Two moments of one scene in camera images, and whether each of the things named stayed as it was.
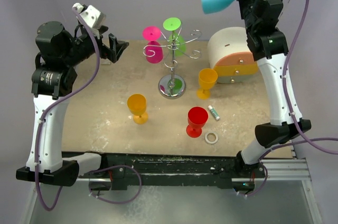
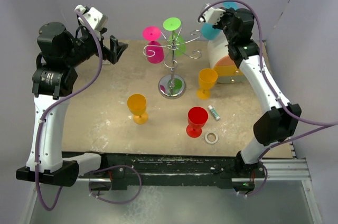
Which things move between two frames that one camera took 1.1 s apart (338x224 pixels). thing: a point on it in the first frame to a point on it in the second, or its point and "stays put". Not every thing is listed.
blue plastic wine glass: x=214 y=0 to x=210 y=33
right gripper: x=242 y=1 to x=229 y=12
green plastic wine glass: x=176 y=42 stays put
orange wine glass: x=137 y=104 stays put
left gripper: x=115 y=47 stays put
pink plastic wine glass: x=154 y=53 stays put
